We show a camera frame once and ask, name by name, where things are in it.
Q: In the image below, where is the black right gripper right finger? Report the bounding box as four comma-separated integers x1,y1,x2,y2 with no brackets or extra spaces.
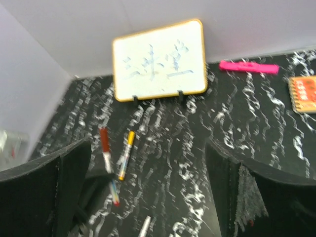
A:
205,143,316,237

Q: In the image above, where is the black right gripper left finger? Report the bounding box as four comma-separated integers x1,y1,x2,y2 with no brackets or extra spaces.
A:
0,138,91,237

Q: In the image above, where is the white pen red tip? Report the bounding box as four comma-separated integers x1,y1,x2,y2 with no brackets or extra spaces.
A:
103,152,120,206

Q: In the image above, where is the white pen yellow tip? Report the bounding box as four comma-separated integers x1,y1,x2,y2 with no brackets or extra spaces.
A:
118,145,132,181

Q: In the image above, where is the brown pen cap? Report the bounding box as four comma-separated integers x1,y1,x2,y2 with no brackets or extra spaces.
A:
99,128,110,153

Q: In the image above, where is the yellow pen cap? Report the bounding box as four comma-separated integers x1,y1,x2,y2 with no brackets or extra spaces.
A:
127,131,135,146

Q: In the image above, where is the white pen purple tip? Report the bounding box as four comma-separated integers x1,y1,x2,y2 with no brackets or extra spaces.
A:
138,216,151,237

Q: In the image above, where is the orange spiral notebook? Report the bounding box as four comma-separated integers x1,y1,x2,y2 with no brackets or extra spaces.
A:
288,76,316,114

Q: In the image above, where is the pink plastic clip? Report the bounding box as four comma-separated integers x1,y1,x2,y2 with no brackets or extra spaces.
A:
219,61,279,75

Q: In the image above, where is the white board with yellow frame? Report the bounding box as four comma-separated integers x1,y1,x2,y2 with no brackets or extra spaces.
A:
112,19,208,102

